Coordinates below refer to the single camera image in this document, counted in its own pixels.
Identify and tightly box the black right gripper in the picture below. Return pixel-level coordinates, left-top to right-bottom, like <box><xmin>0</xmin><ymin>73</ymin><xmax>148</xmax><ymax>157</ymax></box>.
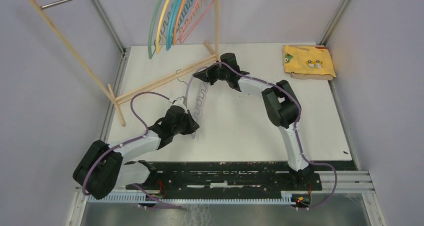
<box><xmin>193</xmin><ymin>60</ymin><xmax>229</xmax><ymax>86</ymax></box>

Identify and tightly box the purple plastic hanger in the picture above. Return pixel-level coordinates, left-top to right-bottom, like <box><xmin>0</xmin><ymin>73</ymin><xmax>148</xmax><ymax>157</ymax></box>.
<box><xmin>175</xmin><ymin>69</ymin><xmax>209</xmax><ymax>123</ymax></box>

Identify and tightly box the orange wavy plastic hanger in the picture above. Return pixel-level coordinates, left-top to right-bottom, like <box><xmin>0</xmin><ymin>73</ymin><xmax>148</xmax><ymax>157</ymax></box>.
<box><xmin>172</xmin><ymin>0</ymin><xmax>200</xmax><ymax>46</ymax></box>

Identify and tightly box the green plastic hanger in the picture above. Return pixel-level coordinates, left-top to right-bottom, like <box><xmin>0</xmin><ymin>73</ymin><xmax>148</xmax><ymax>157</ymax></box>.
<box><xmin>147</xmin><ymin>0</ymin><xmax>171</xmax><ymax>60</ymax></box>

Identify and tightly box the yellow plastic hanger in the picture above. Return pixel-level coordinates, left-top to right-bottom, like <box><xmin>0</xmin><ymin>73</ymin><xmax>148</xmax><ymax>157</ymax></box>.
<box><xmin>155</xmin><ymin>0</ymin><xmax>172</xmax><ymax>54</ymax></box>

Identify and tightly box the pink wire hanger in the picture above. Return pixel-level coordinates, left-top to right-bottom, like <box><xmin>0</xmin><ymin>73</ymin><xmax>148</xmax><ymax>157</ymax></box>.
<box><xmin>172</xmin><ymin>0</ymin><xmax>215</xmax><ymax>45</ymax></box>

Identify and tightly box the teal plastic hanger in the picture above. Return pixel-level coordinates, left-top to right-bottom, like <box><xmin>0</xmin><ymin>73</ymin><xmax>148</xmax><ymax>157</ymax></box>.
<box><xmin>166</xmin><ymin>0</ymin><xmax>182</xmax><ymax>51</ymax></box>

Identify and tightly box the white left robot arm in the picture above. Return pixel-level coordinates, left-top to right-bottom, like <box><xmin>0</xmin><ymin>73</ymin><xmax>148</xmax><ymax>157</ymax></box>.
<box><xmin>72</xmin><ymin>105</ymin><xmax>200</xmax><ymax>199</ymax></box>

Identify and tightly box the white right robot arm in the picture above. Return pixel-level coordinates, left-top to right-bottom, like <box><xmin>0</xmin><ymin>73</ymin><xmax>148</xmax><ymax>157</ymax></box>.
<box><xmin>193</xmin><ymin>53</ymin><xmax>314</xmax><ymax>190</ymax></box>

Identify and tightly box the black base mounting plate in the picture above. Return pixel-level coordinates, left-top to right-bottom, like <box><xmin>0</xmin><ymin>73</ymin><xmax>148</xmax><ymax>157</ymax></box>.
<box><xmin>140</xmin><ymin>161</ymin><xmax>322</xmax><ymax>199</ymax></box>

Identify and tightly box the yellow printed folded cloth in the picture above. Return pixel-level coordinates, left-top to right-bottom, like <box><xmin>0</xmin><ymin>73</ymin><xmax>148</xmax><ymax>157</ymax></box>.
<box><xmin>282</xmin><ymin>45</ymin><xmax>337</xmax><ymax>81</ymax></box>

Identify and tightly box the wooden clothes rack frame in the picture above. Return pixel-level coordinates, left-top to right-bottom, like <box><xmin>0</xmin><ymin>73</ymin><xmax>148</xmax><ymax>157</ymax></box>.
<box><xmin>27</xmin><ymin>0</ymin><xmax>220</xmax><ymax>127</ymax></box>

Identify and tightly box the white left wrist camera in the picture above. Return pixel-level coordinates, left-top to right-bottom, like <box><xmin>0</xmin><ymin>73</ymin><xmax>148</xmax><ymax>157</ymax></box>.
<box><xmin>169</xmin><ymin>96</ymin><xmax>187</xmax><ymax>109</ymax></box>

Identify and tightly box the white slotted cable duct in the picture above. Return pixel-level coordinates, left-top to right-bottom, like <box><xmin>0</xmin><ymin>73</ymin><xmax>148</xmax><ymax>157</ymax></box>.
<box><xmin>87</xmin><ymin>191</ymin><xmax>298</xmax><ymax>206</ymax></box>

